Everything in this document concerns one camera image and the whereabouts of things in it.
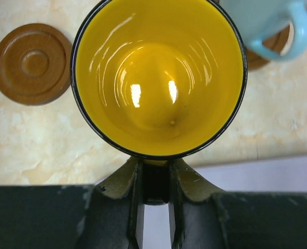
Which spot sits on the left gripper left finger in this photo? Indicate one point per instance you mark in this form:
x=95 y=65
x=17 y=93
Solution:
x=107 y=215

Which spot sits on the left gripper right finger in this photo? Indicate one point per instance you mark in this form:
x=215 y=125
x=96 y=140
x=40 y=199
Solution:
x=203 y=215

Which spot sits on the yellow transparent mug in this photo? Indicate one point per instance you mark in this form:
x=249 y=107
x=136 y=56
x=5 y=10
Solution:
x=158 y=81

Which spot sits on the dark brown wooden coaster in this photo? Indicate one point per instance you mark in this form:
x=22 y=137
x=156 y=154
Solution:
x=34 y=64

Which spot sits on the white mug blue handle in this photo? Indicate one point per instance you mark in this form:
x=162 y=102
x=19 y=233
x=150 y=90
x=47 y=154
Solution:
x=260 y=20

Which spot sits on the lavender plastic tray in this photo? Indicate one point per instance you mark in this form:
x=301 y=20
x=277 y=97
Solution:
x=283 y=174

